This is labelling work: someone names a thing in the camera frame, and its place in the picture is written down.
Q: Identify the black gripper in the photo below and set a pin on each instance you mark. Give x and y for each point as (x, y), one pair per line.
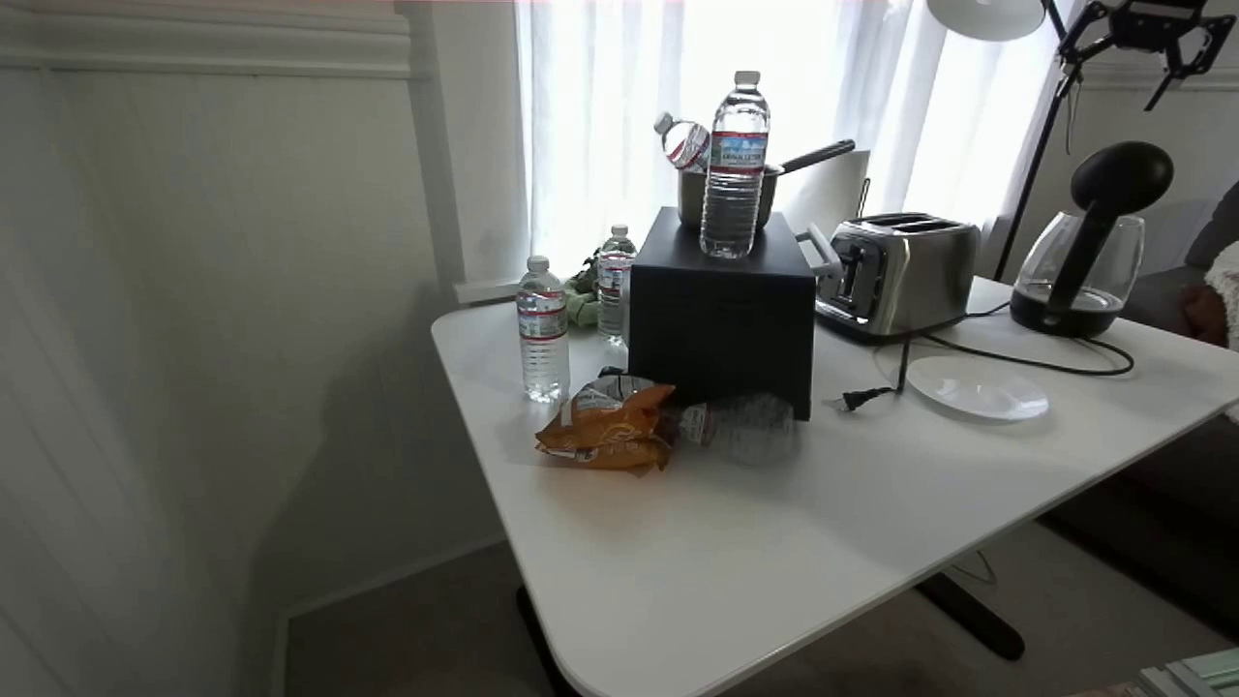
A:
(1156, 18)

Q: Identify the black floor lamp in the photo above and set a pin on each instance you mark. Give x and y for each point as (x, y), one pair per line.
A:
(989, 18)

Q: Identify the cream terry towel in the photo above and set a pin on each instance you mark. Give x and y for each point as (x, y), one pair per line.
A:
(1224, 291)

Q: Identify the silver two-slot toaster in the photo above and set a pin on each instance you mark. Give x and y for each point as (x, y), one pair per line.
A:
(902, 276)

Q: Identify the white round plate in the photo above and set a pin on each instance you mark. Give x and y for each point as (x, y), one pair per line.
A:
(980, 393)

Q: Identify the tall clear water bottle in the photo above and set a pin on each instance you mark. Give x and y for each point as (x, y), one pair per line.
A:
(737, 167)

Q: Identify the crumpled empty plastic bottle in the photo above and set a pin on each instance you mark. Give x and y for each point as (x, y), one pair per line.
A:
(681, 139)

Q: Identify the black toaster oven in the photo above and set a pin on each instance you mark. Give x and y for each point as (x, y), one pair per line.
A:
(721, 321)

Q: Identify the white sheer curtain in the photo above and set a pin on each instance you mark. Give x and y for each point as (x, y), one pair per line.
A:
(605, 117)

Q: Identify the clear crumpled plastic bag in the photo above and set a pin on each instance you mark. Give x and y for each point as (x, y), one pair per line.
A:
(742, 432)

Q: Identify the clear bottle green label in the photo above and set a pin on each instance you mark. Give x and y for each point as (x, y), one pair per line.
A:
(618, 291)

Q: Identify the black table base foot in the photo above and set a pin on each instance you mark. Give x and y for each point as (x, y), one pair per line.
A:
(974, 617)

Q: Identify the small clear water bottle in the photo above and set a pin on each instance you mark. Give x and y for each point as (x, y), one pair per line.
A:
(543, 334)

